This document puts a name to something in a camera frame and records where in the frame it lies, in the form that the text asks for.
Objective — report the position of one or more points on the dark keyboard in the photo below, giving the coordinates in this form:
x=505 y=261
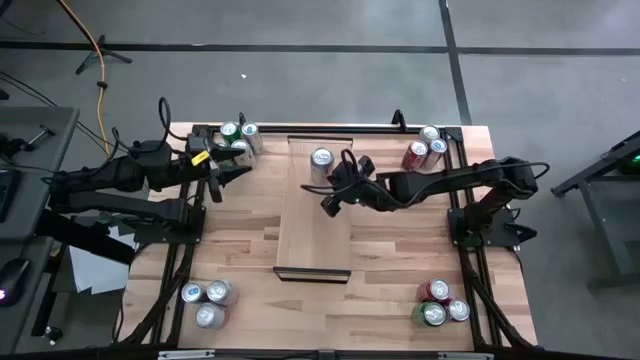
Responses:
x=5 y=192

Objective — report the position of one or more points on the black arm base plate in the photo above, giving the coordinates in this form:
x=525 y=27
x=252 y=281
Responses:
x=170 y=235
x=500 y=235

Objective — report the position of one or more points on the black aluminium table frame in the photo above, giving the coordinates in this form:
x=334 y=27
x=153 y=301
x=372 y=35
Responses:
x=375 y=129

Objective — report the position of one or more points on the black metal table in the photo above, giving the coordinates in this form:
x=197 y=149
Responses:
x=607 y=242

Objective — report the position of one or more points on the black tripod stand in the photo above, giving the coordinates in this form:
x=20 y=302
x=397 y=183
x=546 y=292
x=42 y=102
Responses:
x=101 y=50

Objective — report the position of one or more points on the black frame bracket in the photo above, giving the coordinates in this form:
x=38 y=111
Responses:
x=242 y=119
x=398 y=120

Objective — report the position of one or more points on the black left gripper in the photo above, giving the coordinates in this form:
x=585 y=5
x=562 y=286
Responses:
x=190 y=172

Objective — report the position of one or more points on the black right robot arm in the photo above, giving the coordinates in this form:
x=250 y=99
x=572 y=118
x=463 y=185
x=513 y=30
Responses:
x=450 y=180

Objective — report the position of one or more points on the silver edge bracket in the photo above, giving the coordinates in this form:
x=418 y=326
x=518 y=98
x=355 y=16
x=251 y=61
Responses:
x=186 y=354
x=465 y=356

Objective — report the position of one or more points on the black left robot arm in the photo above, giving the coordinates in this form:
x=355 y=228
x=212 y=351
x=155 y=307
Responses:
x=100 y=205

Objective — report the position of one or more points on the red Coca-Cola can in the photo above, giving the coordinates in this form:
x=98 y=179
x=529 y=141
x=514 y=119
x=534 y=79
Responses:
x=416 y=152

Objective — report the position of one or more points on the white paper sheets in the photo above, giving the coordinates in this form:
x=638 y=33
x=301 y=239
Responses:
x=95 y=267

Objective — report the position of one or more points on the wooden shelf black metal frame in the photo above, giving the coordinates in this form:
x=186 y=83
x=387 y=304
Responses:
x=312 y=235

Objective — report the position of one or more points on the black knob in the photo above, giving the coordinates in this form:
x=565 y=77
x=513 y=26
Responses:
x=52 y=332

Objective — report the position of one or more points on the slim silver blue can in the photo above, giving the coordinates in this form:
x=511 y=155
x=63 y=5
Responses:
x=436 y=149
x=251 y=135
x=192 y=291

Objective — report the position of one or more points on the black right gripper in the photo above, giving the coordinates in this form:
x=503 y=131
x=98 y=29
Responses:
x=352 y=190

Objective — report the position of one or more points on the grey side table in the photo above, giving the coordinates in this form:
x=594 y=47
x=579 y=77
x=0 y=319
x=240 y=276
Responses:
x=30 y=320
x=62 y=117

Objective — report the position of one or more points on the yellow tag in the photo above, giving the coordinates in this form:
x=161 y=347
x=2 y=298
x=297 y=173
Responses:
x=200 y=158

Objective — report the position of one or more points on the silver red soda can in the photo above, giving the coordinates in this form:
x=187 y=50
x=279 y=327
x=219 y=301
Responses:
x=321 y=157
x=240 y=144
x=220 y=291
x=436 y=289
x=210 y=316
x=457 y=310
x=429 y=133

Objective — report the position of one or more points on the black computer mouse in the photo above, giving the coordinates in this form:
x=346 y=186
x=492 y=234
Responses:
x=12 y=280

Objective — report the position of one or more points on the metal hand tool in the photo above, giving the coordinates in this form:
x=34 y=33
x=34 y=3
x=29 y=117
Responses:
x=37 y=136

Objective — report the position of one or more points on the black diagonal beam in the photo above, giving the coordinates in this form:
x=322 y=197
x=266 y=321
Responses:
x=85 y=239

